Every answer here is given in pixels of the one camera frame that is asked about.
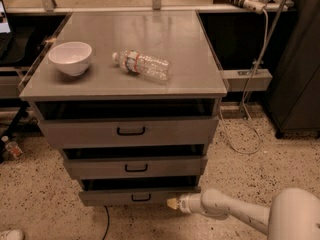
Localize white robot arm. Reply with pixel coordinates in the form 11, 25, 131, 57
167, 188, 320, 240

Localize grey bottom drawer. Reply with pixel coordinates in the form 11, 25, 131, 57
79, 176, 201, 206

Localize black floor cable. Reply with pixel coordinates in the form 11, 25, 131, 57
100, 205, 111, 240

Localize white power cable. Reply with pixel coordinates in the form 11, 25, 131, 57
218, 8, 270, 156

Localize grey drawer cabinet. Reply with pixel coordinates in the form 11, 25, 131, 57
19, 10, 228, 207

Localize white ceramic bowl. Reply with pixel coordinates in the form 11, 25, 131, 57
48, 42, 92, 76

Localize clear plastic water bottle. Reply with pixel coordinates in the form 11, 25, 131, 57
112, 50, 170, 81

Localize grey drawer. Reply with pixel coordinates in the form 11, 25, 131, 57
37, 99, 218, 149
79, 176, 201, 206
64, 145, 207, 180

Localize grey top drawer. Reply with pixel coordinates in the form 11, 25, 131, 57
37, 99, 218, 149

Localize white shoe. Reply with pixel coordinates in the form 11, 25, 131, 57
0, 230, 24, 240

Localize grey middle drawer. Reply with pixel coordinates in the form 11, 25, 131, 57
64, 145, 207, 180

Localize small bottle on floor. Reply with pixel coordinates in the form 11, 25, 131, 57
1, 136, 23, 161

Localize dark cabinet at right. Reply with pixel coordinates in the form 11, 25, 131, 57
265, 0, 320, 138

